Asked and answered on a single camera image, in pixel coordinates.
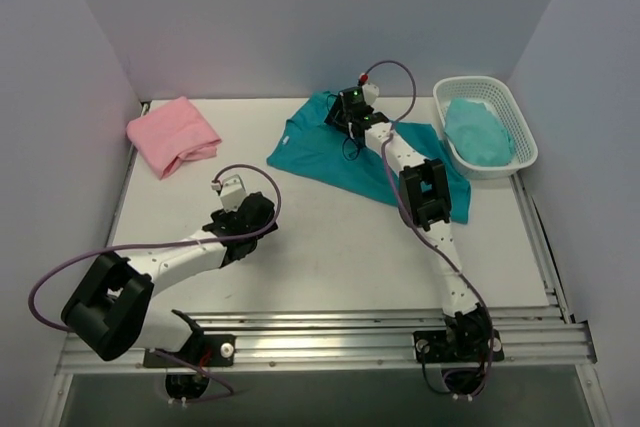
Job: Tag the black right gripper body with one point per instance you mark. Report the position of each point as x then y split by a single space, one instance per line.
335 110

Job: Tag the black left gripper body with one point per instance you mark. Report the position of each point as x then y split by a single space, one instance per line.
261 208

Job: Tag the teal t shirt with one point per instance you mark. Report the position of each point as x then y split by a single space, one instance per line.
310 148

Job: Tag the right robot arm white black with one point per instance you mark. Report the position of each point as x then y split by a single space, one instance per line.
420 186

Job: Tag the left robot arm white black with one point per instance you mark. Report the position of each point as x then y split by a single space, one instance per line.
110 308

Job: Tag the folded pink t shirt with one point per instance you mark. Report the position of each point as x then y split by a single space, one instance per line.
172 134

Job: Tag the light green t shirt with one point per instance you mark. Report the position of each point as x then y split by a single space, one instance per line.
478 136

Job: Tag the white plastic basket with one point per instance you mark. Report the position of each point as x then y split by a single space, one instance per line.
499 100

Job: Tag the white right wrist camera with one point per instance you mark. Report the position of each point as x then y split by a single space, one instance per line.
370 91

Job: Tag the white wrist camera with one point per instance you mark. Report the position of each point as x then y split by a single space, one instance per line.
370 91
231 192

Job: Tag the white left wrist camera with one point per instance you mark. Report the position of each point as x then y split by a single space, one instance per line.
231 192

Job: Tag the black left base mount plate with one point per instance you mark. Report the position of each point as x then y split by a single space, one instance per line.
216 350

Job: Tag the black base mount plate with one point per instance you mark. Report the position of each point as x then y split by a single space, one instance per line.
216 350
445 346

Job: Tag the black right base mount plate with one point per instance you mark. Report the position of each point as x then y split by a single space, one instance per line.
445 346

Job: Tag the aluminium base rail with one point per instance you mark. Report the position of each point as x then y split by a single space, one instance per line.
352 340

